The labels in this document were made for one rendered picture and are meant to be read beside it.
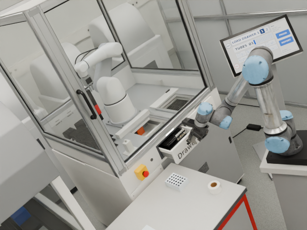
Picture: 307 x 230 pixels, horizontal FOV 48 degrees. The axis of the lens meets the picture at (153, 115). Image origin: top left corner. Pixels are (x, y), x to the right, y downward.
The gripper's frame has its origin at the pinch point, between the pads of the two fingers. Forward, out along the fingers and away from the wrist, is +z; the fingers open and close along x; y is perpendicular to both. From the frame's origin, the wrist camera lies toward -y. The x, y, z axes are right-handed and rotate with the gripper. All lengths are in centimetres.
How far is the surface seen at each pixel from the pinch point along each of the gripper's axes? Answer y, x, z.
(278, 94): 19, 97, 24
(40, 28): -71, -44, -69
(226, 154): 15, 42, 54
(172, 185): 8.8, -28.4, 9.5
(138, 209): 2, -51, 18
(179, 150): -1.5, -9.0, 5.4
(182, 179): 11.4, -22.4, 7.5
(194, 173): 14.0, -12.3, 9.9
